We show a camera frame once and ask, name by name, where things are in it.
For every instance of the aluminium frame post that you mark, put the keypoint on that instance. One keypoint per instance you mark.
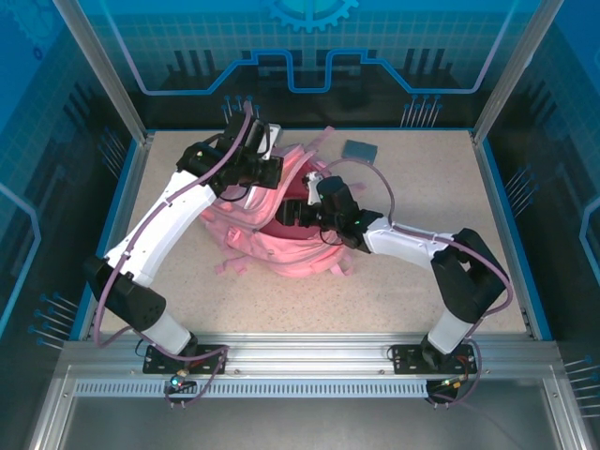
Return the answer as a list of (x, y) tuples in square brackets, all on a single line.
[(506, 70), (111, 79)]

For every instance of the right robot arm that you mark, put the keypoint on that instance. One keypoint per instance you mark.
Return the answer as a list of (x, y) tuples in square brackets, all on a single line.
[(469, 276)]

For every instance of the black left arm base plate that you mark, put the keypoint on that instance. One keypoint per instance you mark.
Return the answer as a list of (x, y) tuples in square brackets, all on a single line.
[(159, 363)]

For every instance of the wide blue printed panel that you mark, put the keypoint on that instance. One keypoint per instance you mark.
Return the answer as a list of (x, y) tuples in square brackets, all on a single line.
[(187, 28)]

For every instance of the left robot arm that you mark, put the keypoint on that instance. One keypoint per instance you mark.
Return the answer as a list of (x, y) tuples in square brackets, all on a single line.
[(159, 225)]

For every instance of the pink school backpack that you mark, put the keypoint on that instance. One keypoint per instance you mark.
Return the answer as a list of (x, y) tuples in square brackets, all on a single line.
[(290, 253)]

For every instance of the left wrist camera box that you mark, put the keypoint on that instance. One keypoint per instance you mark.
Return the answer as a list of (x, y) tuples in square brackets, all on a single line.
[(272, 140)]

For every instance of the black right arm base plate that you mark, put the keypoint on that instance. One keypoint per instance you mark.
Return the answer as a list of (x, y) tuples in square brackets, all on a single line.
[(403, 361)]

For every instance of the grey metal lower tray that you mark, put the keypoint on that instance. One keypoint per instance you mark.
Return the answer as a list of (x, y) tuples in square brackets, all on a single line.
[(304, 426)]

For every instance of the blue printed side panel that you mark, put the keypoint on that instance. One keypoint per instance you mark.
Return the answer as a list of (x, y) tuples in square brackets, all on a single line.
[(47, 164), (553, 164)]

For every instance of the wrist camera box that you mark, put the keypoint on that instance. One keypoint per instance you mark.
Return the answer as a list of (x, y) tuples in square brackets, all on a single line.
[(313, 187), (272, 140)]

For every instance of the aluminium profile rail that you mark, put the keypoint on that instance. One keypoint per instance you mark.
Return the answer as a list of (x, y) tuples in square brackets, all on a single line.
[(304, 349)]

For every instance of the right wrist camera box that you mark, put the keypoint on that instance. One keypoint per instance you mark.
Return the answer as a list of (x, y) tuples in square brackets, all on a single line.
[(313, 187)]

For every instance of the small circuit board with light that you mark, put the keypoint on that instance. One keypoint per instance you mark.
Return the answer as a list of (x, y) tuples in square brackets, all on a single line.
[(177, 382), (452, 384)]

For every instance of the grey-blue flat pouch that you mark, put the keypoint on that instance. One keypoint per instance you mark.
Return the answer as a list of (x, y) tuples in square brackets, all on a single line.
[(360, 151)]

